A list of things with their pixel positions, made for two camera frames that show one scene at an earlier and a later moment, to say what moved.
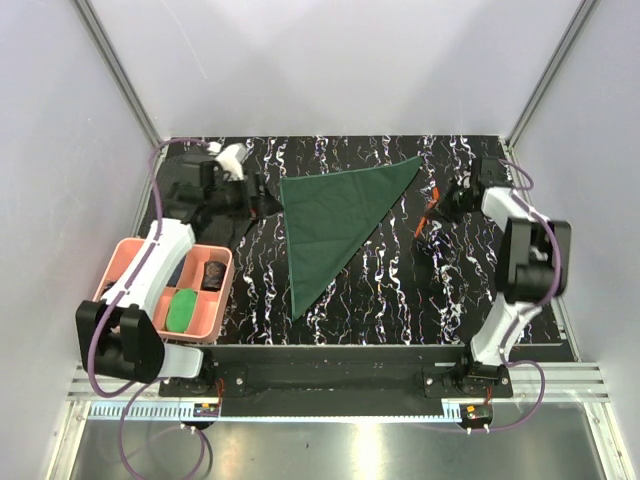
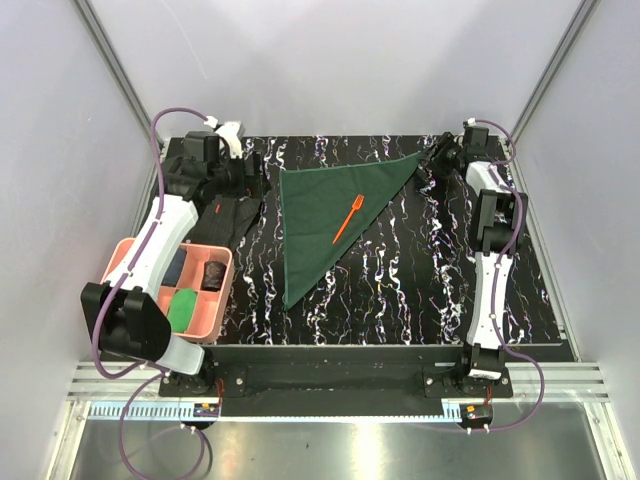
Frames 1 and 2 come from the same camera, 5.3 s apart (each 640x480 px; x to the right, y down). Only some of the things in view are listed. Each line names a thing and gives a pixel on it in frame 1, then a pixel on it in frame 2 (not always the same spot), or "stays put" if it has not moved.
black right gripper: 442,210 to 445,141
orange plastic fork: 435,198 to 356,205
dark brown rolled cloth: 213,274 stays put
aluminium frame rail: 562,382 stays put
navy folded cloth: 176,275 stays put
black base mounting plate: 343,381 stays put
